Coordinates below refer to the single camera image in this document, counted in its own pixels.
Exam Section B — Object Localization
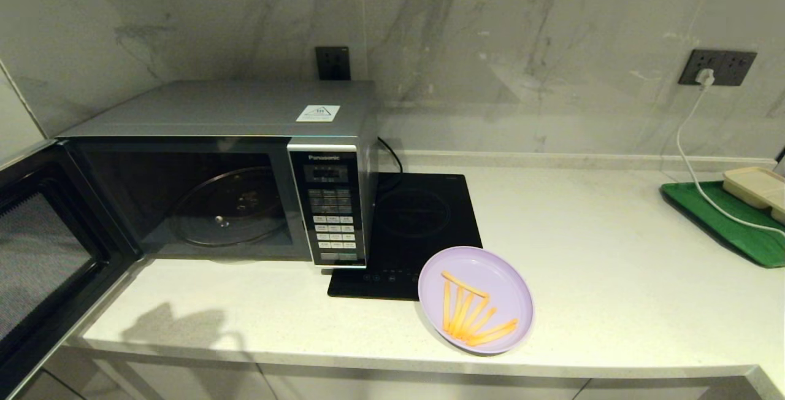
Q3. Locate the white warning sticker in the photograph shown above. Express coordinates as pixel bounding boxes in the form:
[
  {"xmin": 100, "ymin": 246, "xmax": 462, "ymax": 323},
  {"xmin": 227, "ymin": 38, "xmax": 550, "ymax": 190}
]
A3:
[{"xmin": 296, "ymin": 105, "xmax": 341, "ymax": 123}]

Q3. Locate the black glass microwave door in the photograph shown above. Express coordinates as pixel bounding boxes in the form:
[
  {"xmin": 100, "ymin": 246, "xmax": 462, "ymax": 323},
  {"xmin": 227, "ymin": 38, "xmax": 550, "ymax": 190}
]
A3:
[{"xmin": 0, "ymin": 140, "xmax": 145, "ymax": 400}]

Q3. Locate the black cable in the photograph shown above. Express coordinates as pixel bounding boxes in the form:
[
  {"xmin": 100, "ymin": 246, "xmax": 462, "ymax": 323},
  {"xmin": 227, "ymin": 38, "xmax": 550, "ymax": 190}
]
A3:
[{"xmin": 376, "ymin": 136, "xmax": 404, "ymax": 174}]

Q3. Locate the small black wall socket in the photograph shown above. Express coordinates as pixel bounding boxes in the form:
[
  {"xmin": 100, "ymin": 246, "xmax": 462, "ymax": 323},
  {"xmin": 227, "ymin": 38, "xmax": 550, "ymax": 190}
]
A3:
[{"xmin": 315, "ymin": 46, "xmax": 351, "ymax": 81}]

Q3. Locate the wide black wall socket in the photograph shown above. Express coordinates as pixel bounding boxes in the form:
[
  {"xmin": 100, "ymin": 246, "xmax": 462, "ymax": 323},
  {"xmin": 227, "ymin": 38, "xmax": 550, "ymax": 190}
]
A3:
[{"xmin": 678, "ymin": 49, "xmax": 757, "ymax": 87}]

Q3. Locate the silver Panasonic microwave oven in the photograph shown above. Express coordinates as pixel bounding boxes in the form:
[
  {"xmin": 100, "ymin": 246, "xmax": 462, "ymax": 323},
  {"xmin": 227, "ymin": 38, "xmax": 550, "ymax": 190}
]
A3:
[{"xmin": 56, "ymin": 80, "xmax": 378, "ymax": 269}]

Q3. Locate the green plastic tray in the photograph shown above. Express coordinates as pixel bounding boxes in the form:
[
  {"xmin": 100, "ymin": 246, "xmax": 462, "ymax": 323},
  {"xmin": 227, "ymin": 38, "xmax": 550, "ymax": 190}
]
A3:
[{"xmin": 661, "ymin": 180, "xmax": 785, "ymax": 269}]

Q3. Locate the black induction cooktop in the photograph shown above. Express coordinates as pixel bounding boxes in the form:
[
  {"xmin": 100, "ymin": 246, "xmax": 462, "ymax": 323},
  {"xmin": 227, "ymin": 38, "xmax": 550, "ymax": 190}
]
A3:
[{"xmin": 327, "ymin": 172, "xmax": 483, "ymax": 301}]

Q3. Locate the beige lunch box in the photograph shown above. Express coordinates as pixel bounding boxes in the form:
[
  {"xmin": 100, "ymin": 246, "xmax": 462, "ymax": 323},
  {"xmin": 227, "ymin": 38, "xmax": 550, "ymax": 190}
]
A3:
[{"xmin": 723, "ymin": 166, "xmax": 785, "ymax": 224}]

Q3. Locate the white power cable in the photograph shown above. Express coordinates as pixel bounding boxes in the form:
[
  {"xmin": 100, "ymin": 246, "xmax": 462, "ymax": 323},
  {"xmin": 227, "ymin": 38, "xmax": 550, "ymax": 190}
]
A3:
[{"xmin": 676, "ymin": 85, "xmax": 785, "ymax": 235}]

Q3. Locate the purple plastic plate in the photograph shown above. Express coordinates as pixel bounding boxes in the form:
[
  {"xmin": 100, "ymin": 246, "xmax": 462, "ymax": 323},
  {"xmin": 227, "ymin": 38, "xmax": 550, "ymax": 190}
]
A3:
[{"xmin": 418, "ymin": 246, "xmax": 534, "ymax": 356}]

